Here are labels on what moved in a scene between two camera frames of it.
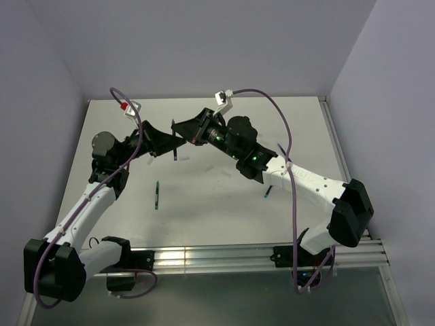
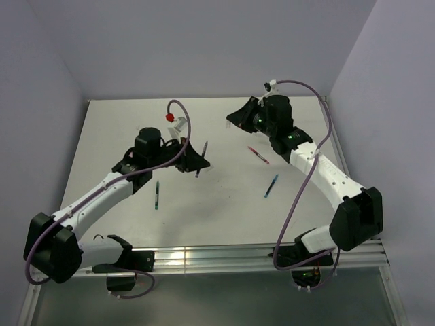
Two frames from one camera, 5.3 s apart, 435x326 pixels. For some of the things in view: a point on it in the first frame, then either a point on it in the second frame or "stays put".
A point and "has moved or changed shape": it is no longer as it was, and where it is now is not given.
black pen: (175, 151) has moved or changed shape
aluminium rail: (362, 252) stays put
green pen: (157, 195) stays put
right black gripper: (194, 132) -> (241, 117)
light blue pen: (268, 191) stays put
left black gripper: (159, 142) -> (190, 160)
